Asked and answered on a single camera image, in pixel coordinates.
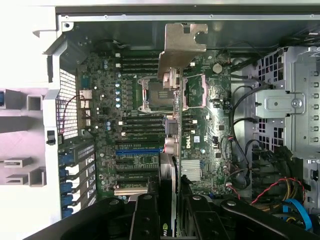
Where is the open black PC case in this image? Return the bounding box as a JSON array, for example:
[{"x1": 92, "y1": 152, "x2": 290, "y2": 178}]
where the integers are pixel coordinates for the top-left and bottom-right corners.
[{"x1": 32, "y1": 6, "x2": 320, "y2": 240}]

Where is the green Dell motherboard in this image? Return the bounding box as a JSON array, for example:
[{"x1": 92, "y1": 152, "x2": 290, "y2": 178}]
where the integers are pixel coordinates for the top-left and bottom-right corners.
[{"x1": 76, "y1": 48, "x2": 234, "y2": 199}]

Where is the blue flat wire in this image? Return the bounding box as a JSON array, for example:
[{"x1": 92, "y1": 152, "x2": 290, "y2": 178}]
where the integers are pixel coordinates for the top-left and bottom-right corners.
[{"x1": 283, "y1": 198, "x2": 314, "y2": 232}]

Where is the red black twisted wire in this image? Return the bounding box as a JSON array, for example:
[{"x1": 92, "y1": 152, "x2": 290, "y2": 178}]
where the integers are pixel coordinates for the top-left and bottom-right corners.
[
  {"x1": 58, "y1": 94, "x2": 88, "y2": 134},
  {"x1": 250, "y1": 178, "x2": 305, "y2": 205}
]

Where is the yellow power wire bundle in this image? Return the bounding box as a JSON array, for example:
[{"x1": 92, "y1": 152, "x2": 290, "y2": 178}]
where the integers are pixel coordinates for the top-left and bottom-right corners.
[{"x1": 264, "y1": 176, "x2": 306, "y2": 214}]

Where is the silver chipset heatsink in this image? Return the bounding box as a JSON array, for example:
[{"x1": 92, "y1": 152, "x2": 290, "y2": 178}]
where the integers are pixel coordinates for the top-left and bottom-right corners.
[{"x1": 180, "y1": 159, "x2": 203, "y2": 181}]

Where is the white expansion slot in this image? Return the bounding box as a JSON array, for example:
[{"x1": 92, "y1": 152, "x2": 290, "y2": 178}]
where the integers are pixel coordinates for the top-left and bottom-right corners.
[{"x1": 113, "y1": 186, "x2": 149, "y2": 196}]

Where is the silver metal drive cage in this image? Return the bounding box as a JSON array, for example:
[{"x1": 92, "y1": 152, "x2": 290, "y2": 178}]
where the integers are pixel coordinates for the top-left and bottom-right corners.
[{"x1": 252, "y1": 46, "x2": 320, "y2": 161}]

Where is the metal socket cover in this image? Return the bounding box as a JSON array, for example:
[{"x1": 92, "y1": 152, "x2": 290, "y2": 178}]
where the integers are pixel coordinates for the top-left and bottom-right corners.
[{"x1": 183, "y1": 73, "x2": 209, "y2": 111}]

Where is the blue expansion slot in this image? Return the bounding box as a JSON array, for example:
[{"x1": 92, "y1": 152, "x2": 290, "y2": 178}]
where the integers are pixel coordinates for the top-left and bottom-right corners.
[{"x1": 115, "y1": 148, "x2": 164, "y2": 158}]

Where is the CPU socket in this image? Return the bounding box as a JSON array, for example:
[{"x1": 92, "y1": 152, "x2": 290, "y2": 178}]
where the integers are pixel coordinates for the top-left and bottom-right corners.
[{"x1": 136, "y1": 74, "x2": 189, "y2": 113}]

